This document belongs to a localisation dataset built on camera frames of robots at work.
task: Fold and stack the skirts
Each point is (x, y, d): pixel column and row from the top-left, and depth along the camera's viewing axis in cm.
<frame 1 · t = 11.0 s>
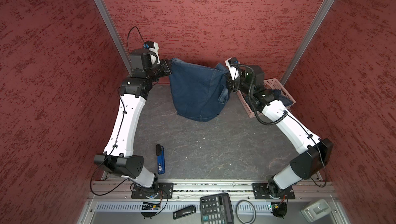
left hand: (171, 65, 69), fingers closed
right hand: (224, 74, 74), fingers closed
dark denim button skirt: (201, 93, 83), point 27 cm above the table
pink perforated plastic basket: (273, 84, 120), point 5 cm above the table

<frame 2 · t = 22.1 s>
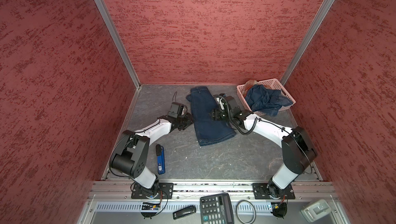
left hand: (194, 123, 91), fingers open
right hand: (212, 116, 88), fingers open
dark denim button skirt: (208, 131, 94), point 4 cm above the table
red cloth in basket: (249, 84, 112), point 10 cm above the table
the other named things where they were.

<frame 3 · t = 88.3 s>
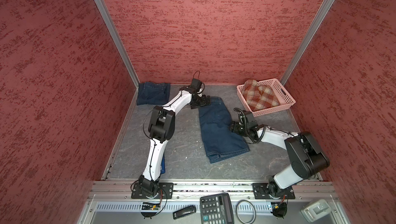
left hand: (205, 106, 100), fingers open
right hand: (231, 130, 94), fingers open
dark denim button skirt: (152, 93, 115), point 3 cm above the table
red cloth in basket: (258, 97, 108), point 7 cm above the table
denim skirt in basket: (219, 142, 92), on the table
the other named things where they were.

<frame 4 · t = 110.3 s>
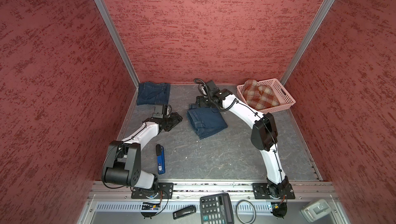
left hand: (179, 122, 91), fingers open
right hand: (200, 105, 93), fingers open
denim skirt in basket: (206, 122, 96), point 6 cm above the table
the other named things where they were.

